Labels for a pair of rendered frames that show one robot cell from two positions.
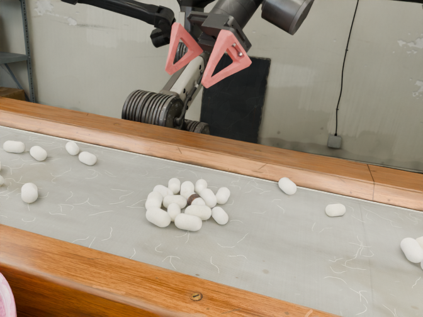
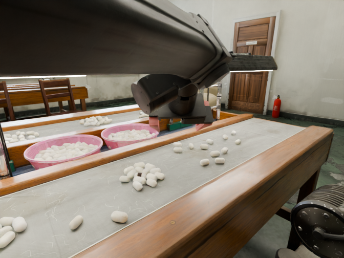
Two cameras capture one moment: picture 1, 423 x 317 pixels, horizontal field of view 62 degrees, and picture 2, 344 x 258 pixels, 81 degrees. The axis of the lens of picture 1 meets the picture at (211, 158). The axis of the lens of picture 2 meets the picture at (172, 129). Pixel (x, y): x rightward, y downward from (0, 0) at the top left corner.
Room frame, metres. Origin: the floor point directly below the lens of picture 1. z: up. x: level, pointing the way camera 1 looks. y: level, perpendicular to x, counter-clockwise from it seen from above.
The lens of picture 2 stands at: (0.83, -0.35, 1.06)
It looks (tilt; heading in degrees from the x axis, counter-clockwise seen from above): 17 degrees down; 127
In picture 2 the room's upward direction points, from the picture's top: straight up
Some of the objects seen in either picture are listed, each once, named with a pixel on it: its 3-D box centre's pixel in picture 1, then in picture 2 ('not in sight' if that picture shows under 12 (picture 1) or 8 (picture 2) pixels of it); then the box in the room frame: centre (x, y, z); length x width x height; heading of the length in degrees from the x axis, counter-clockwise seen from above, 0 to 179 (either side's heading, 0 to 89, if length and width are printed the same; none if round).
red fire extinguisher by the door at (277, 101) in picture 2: not in sight; (277, 106); (0.08, 4.42, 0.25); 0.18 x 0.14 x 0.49; 82
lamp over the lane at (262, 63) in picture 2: not in sight; (239, 62); (0.50, 0.60, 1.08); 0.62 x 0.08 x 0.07; 77
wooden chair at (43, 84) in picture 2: not in sight; (70, 114); (-1.79, 0.93, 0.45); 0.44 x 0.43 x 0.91; 102
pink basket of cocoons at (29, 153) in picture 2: not in sight; (67, 156); (0.08, -0.02, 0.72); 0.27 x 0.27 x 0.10
